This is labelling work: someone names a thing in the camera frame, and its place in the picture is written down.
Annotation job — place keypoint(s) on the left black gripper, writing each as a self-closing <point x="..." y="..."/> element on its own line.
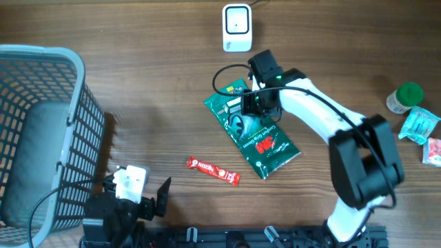
<point x="161" y="202"/>

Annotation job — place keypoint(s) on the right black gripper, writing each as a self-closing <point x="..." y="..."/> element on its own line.
<point x="248" y="109"/>

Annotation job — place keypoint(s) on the green 3M gloves pack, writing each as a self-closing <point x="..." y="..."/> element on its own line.
<point x="265" y="147"/>

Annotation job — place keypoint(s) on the red Nescafe stick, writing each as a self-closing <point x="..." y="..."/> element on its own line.
<point x="232" y="178"/>

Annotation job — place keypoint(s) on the green lid jar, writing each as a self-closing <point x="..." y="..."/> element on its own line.
<point x="404" y="98"/>

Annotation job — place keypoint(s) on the teal wipes packet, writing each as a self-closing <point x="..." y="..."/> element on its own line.
<point x="419" y="125"/>

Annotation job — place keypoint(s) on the red white small packet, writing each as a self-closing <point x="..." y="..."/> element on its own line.
<point x="431" y="152"/>

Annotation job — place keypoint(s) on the small green white box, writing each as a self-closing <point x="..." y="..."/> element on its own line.
<point x="233" y="105"/>

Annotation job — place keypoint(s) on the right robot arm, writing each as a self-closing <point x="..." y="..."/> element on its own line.
<point x="364" y="161"/>

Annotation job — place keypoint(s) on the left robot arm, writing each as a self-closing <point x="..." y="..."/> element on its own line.
<point x="111" y="221"/>

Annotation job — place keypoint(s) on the white barcode scanner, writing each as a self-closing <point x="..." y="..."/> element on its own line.
<point x="237" y="27"/>

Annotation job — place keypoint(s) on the grey plastic basket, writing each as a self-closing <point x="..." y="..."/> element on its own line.
<point x="52" y="131"/>

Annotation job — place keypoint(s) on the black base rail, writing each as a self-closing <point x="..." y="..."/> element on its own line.
<point x="296" y="237"/>

